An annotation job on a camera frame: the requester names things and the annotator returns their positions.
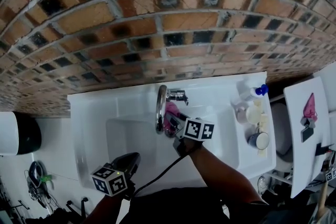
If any black cable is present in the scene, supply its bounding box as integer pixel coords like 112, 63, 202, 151
132, 154, 190, 196

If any white mug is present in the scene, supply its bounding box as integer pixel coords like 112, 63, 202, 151
232, 101, 265, 126

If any white ceramic sink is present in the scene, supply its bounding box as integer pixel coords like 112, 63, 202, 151
67, 72, 278, 196

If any grey round seat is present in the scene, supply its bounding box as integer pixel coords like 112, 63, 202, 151
270, 102, 293, 166

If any chrome faucet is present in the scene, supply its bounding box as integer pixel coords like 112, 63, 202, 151
156, 84, 190, 135

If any pink cloth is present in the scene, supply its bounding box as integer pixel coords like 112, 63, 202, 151
303, 93, 318, 123
162, 101, 182, 137

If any wooden stick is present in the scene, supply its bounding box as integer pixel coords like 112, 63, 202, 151
314, 180, 329, 221

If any green plastic object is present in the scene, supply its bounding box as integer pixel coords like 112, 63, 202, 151
39, 175, 55, 189

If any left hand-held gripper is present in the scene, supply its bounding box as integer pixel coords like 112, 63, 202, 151
91, 152, 141, 201

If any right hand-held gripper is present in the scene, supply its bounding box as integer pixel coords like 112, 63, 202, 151
164, 112, 215, 157

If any person's right forearm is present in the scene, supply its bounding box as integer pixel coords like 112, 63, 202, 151
183, 143, 267, 205

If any black tripod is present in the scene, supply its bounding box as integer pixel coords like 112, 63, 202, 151
65, 196, 90, 218

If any blue cup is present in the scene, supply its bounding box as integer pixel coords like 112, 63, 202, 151
247, 131, 271, 151

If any tangle of black cables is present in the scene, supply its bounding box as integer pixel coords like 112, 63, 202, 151
25, 170, 57, 209

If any person in black shirt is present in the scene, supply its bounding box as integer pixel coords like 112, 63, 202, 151
123, 186, 271, 224

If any white and black container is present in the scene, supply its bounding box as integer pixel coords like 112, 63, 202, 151
0, 111, 42, 156

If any white pump bottle blue cap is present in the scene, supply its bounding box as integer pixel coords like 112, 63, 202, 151
237, 80, 269, 102

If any black metal stand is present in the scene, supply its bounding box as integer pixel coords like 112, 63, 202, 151
0, 175, 29, 224

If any person's left forearm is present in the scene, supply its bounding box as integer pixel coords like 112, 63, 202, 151
85, 193, 132, 224

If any white table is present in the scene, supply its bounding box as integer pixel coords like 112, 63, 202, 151
282, 76, 333, 199

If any black grey device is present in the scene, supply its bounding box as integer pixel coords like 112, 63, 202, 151
27, 161, 45, 189

